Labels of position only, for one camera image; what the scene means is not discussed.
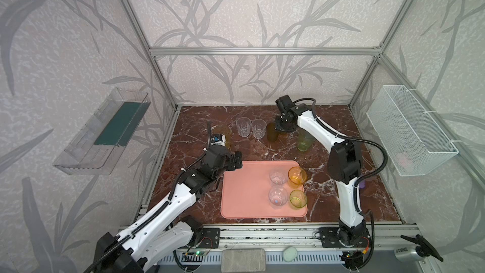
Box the amber dotted glass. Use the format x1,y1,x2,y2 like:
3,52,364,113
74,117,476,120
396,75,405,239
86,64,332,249
266,122,279,142

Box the clear faceted glass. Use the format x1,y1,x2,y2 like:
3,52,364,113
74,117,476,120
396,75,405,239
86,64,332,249
236,117,252,137
269,169,288,185
268,185,289,209
251,119,266,140

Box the yellow short glass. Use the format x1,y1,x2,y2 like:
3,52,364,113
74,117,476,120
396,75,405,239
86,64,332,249
288,166,308,188

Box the green short glass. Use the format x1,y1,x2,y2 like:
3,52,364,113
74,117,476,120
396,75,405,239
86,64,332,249
289,190,308,209

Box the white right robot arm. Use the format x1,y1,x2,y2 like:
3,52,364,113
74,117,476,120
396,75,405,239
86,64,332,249
275,96,367,246

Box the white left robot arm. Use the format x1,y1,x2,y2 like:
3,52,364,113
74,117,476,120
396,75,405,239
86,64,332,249
86,145,243,272

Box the pink plastic tray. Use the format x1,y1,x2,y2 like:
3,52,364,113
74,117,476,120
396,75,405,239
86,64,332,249
221,161,308,219

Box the tall green glass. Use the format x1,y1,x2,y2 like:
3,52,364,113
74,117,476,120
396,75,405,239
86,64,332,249
297,128,315,152

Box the yellow tall glass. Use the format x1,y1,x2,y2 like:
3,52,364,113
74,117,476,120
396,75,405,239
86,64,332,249
213,124,232,149

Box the grey foam block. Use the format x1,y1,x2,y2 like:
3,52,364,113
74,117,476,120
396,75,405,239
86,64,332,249
221,249,266,273

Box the pale green oval pad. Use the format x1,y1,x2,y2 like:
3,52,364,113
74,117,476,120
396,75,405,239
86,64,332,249
282,246,298,262

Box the white wire wall basket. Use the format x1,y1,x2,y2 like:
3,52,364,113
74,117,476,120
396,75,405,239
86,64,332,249
367,85,459,177

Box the clear plastic wall bin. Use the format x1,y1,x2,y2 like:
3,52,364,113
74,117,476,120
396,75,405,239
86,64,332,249
53,88,151,176

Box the black clamp handle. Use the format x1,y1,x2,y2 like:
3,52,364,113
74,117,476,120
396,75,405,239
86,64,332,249
395,235,444,262

